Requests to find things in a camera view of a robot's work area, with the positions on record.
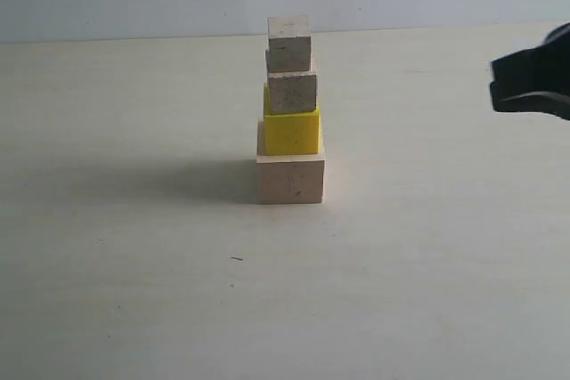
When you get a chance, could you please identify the yellow wooden cube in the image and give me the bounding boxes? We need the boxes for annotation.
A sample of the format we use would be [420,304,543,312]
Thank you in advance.
[263,84,322,156]

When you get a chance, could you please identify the medium natural wooden cube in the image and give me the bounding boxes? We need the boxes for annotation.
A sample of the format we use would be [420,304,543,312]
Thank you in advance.
[267,54,318,115]

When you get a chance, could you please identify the small wooden cube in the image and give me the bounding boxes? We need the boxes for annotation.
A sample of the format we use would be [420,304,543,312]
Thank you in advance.
[267,15,312,73]

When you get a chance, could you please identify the large natural wooden cube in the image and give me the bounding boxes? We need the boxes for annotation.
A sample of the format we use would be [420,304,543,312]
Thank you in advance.
[256,117,326,206]

